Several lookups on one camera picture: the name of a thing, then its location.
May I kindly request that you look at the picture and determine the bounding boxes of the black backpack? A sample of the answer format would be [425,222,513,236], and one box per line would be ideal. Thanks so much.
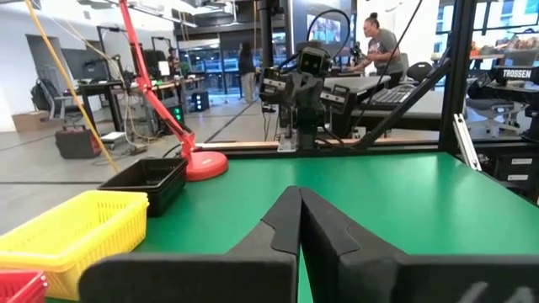
[29,77,65,120]

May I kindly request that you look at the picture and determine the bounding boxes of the wall display screen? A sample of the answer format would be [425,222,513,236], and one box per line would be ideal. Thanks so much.
[306,13,343,46]

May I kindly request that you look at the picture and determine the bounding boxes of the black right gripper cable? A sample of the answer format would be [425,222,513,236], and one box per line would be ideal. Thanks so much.
[305,8,354,58]

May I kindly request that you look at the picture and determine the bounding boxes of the yellow hanging cable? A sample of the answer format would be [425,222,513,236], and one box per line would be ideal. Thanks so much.
[24,0,121,174]

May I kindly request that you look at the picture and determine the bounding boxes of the red plastic basket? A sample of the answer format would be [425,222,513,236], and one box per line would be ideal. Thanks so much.
[0,268,48,303]

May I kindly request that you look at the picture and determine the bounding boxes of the person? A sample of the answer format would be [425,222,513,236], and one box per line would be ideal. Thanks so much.
[348,11,406,90]
[237,40,259,105]
[167,45,183,77]

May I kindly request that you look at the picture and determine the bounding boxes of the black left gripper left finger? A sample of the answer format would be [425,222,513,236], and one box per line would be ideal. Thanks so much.
[79,187,302,303]

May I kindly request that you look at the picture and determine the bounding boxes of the black office chair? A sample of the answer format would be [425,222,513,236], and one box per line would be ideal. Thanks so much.
[404,61,435,84]

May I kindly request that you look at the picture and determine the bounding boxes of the black computer blue lights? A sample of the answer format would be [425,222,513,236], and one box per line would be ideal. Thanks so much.
[190,89,211,114]

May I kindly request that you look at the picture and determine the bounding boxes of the black aluminium table frame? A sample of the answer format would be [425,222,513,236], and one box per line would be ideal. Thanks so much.
[195,0,539,203]

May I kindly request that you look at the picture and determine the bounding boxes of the black computer green lights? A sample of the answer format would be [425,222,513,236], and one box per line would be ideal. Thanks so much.
[157,104,186,136]

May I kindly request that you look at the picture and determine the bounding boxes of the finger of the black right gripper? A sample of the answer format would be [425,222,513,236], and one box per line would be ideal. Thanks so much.
[308,93,325,128]
[292,90,310,127]

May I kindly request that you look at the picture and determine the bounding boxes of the silver aluminium bracket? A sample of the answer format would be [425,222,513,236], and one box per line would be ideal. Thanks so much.
[451,112,484,173]

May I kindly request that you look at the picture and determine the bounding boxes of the black drawers white labels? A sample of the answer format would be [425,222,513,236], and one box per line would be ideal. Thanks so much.
[492,151,539,193]

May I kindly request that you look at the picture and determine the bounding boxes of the cardboard box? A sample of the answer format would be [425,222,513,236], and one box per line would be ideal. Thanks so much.
[11,109,56,133]

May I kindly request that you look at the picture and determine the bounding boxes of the black plastic basket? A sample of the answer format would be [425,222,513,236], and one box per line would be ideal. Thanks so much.
[145,178,189,203]
[97,157,189,195]
[146,187,187,219]

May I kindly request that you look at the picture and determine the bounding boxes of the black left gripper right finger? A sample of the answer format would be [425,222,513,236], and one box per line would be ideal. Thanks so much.
[302,188,539,303]

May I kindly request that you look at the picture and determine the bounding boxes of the yellow plastic basket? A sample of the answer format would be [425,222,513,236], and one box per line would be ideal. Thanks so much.
[0,189,151,274]
[0,210,148,302]

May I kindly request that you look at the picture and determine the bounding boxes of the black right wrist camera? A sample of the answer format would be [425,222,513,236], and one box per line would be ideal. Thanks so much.
[296,40,333,80]

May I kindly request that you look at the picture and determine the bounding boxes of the red and black case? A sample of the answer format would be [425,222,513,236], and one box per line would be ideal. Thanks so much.
[54,125,103,160]

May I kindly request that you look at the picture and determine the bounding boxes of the red desk lamp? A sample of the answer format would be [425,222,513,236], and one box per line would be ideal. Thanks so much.
[117,0,230,183]

